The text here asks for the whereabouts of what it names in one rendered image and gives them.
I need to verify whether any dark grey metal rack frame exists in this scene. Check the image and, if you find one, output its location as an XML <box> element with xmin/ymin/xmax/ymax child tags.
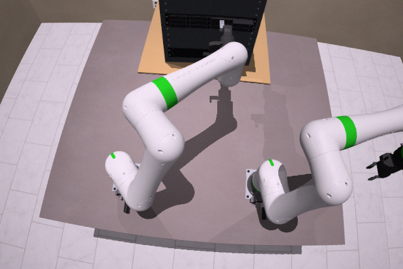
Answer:
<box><xmin>159</xmin><ymin>0</ymin><xmax>267</xmax><ymax>66</ymax></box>

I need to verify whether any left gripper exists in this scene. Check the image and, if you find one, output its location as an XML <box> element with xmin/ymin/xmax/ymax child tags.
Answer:
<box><xmin>208</xmin><ymin>20</ymin><xmax>236</xmax><ymax>53</ymax></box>

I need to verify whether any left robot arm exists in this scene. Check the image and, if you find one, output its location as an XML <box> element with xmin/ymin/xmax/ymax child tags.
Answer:
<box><xmin>105</xmin><ymin>42</ymin><xmax>247</xmax><ymax>213</ymax></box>

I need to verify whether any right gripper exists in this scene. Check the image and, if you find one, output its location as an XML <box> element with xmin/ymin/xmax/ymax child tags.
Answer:
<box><xmin>366</xmin><ymin>143</ymin><xmax>403</xmax><ymax>181</ymax></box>

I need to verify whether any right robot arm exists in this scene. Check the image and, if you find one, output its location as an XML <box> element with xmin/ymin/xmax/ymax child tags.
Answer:
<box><xmin>247</xmin><ymin>105</ymin><xmax>403</xmax><ymax>224</ymax></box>

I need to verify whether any tan flat board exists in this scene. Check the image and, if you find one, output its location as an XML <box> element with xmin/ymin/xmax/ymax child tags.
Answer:
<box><xmin>138</xmin><ymin>0</ymin><xmax>270</xmax><ymax>85</ymax></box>

